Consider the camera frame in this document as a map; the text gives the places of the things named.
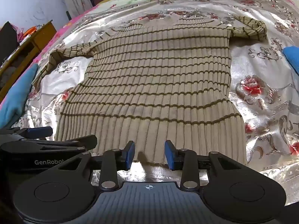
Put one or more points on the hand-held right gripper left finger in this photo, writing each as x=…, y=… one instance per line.
x=129, y=155

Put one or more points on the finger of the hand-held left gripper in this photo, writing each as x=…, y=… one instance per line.
x=39, y=130
x=90, y=141

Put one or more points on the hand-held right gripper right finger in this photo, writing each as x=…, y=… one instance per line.
x=170, y=155

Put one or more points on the beige striped ribbed sweater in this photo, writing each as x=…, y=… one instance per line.
x=158, y=86

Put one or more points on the blue cloth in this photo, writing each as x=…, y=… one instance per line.
x=16, y=98
x=292, y=56

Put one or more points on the wooden cabinet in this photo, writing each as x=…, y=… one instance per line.
x=39, y=39

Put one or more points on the dark object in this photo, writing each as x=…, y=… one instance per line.
x=9, y=39

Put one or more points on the orange item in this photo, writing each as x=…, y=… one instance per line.
x=30, y=30

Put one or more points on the silver floral satin bedspread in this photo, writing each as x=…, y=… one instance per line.
x=257, y=102

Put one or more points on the pink floral blanket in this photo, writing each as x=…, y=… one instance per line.
x=61, y=31

